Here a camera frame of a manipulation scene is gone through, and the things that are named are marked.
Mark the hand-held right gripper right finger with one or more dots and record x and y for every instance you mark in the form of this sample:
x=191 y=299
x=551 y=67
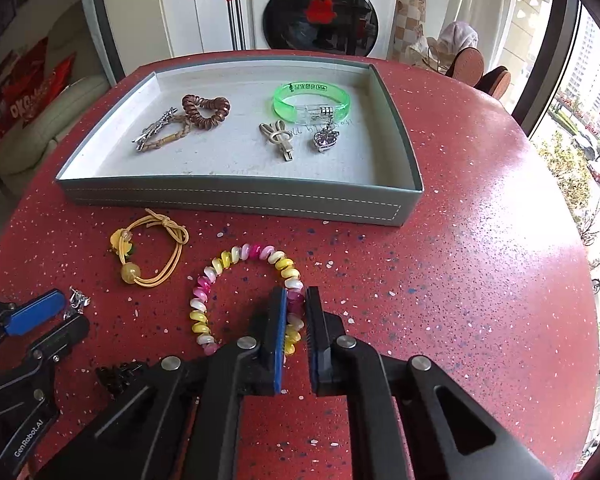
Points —
x=316 y=350

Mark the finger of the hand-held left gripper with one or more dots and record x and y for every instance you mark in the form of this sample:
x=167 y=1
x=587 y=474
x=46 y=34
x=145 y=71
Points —
x=62 y=332
x=32 y=312

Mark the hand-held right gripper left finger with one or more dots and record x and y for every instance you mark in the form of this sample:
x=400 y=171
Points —
x=280 y=340

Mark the small silver charm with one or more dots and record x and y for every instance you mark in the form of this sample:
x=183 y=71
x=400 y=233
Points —
x=77 y=302

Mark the grey rectangular tray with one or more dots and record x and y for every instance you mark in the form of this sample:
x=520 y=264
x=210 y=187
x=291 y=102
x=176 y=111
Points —
x=230 y=165

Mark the silver heart pendant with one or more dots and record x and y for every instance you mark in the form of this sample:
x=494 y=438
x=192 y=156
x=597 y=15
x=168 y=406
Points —
x=322 y=140

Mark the beige bunny hair clip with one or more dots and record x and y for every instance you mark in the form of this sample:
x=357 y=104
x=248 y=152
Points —
x=275 y=135

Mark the silver metal hair clip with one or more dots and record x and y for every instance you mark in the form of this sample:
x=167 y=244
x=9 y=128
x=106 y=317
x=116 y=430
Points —
x=152 y=130

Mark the green translucent bangle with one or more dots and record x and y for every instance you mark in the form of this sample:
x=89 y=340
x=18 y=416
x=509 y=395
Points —
x=285 y=105

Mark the black claw hair clip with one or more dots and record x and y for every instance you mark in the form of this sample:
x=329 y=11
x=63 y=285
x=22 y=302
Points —
x=115 y=377

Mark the cream leather sofa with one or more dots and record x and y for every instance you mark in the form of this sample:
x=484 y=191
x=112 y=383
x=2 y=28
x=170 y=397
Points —
x=55 y=110

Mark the red lettered cushion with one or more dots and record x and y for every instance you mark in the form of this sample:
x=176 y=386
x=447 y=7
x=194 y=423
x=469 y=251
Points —
x=25 y=95

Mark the red patterned cushion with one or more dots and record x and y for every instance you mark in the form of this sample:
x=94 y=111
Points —
x=62 y=77

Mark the brown round chair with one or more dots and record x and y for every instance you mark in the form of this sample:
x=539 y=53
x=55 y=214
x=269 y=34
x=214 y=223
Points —
x=467 y=67
x=495 y=85

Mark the white cloth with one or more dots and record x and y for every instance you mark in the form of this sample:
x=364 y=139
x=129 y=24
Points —
x=460 y=35

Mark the checked board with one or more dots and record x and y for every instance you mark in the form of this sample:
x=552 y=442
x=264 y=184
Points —
x=407 y=10

